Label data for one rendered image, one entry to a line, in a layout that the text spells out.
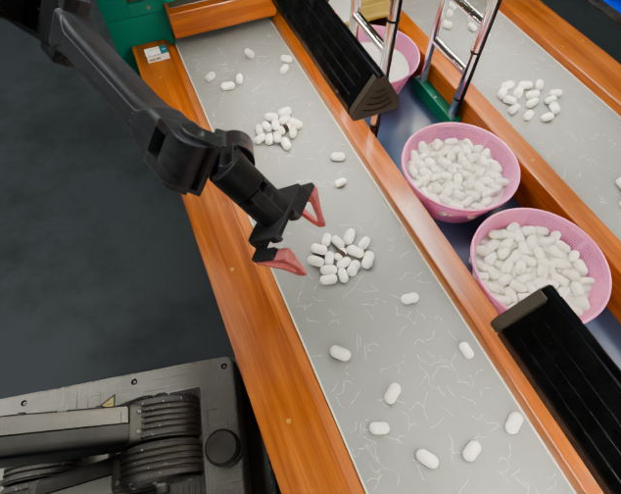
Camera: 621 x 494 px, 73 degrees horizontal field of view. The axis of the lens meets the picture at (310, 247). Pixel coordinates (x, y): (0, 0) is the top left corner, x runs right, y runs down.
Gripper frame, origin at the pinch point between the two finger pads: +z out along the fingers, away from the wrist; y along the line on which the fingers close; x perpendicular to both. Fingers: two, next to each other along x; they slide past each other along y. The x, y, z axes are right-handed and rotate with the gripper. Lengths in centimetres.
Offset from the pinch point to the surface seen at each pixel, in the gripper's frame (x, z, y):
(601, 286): 31, 46, -19
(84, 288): -131, 10, -5
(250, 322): -15.5, 6.1, 10.6
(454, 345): 11.2, 31.4, 1.8
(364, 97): 12.9, -11.5, -16.9
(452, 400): 12.0, 32.1, 11.6
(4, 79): -219, -63, -98
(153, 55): -56, -30, -51
